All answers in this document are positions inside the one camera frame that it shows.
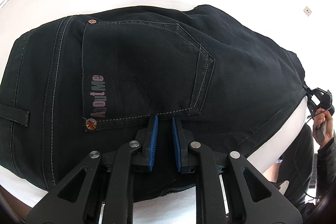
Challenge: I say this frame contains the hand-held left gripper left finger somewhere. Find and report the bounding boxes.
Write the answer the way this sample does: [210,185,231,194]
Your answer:
[26,115,159,224]

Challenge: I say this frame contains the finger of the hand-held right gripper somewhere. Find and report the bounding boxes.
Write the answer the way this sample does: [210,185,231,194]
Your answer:
[303,84,316,98]

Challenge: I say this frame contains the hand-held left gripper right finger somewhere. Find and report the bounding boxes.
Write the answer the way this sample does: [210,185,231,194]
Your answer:
[171,116,303,224]

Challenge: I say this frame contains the black pants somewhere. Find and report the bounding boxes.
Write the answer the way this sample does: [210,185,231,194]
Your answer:
[0,4,309,199]

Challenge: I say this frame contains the person's right forearm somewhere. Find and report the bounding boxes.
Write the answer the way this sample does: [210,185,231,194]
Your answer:
[316,135,336,193]

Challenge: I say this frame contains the person's right hand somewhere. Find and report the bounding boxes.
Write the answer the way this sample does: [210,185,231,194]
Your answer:
[313,108,335,147]

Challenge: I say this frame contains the person's dark clothed body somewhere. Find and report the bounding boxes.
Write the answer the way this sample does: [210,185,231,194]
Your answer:
[273,124,324,216]

